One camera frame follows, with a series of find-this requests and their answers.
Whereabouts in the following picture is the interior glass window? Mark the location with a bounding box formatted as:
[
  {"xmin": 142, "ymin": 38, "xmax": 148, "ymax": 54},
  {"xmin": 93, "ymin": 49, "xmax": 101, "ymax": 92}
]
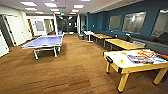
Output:
[
  {"xmin": 151, "ymin": 7, "xmax": 168, "ymax": 37},
  {"xmin": 121, "ymin": 11, "xmax": 147, "ymax": 35},
  {"xmin": 108, "ymin": 14, "xmax": 122, "ymax": 32}
]

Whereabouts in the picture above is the blue ping pong table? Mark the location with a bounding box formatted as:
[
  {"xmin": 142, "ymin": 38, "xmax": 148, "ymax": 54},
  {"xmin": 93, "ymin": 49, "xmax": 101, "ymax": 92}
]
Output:
[{"xmin": 20, "ymin": 33, "xmax": 65, "ymax": 61}]

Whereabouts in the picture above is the dark grey sofa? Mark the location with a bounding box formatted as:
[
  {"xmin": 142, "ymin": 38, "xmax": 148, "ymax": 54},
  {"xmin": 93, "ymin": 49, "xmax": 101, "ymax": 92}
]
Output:
[{"xmin": 129, "ymin": 34, "xmax": 168, "ymax": 56}]

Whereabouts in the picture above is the ceiling light panel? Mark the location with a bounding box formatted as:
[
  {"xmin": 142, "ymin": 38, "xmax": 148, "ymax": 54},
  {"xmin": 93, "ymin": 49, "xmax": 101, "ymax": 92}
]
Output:
[
  {"xmin": 19, "ymin": 1, "xmax": 38, "ymax": 7},
  {"xmin": 72, "ymin": 3, "xmax": 85, "ymax": 10},
  {"xmin": 43, "ymin": 2, "xmax": 59, "ymax": 9}
]

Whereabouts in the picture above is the blue colourful game box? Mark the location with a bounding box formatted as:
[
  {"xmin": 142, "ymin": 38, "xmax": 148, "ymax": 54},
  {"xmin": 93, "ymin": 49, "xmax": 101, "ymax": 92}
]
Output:
[{"xmin": 126, "ymin": 53, "xmax": 155, "ymax": 65}]

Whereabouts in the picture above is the yellow wooden table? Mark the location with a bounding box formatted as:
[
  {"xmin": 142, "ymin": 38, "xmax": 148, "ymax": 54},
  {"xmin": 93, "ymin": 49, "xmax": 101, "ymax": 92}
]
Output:
[
  {"xmin": 92, "ymin": 32, "xmax": 115, "ymax": 48},
  {"xmin": 104, "ymin": 37, "xmax": 146, "ymax": 52}
]

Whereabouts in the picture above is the white round table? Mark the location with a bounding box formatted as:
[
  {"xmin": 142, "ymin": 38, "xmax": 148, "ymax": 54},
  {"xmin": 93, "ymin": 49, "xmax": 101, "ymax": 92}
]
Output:
[{"xmin": 82, "ymin": 30, "xmax": 95, "ymax": 44}]

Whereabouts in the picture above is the small dark trash bin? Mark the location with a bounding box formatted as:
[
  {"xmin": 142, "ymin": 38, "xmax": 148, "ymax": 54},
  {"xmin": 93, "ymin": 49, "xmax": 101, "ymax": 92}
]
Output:
[{"xmin": 77, "ymin": 32, "xmax": 85, "ymax": 41}]

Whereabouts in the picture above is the white double door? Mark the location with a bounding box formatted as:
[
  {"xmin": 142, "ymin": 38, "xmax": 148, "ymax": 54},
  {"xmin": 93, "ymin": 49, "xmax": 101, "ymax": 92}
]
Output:
[{"xmin": 1, "ymin": 13, "xmax": 26, "ymax": 47}]

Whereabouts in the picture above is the orange plastic item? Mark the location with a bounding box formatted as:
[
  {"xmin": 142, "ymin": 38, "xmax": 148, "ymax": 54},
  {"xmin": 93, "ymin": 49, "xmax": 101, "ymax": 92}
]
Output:
[{"xmin": 158, "ymin": 53, "xmax": 168, "ymax": 61}]

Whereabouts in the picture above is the white table with toys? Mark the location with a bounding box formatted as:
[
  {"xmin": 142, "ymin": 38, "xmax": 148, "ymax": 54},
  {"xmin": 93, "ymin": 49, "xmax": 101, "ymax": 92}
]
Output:
[{"xmin": 102, "ymin": 48, "xmax": 168, "ymax": 94}]

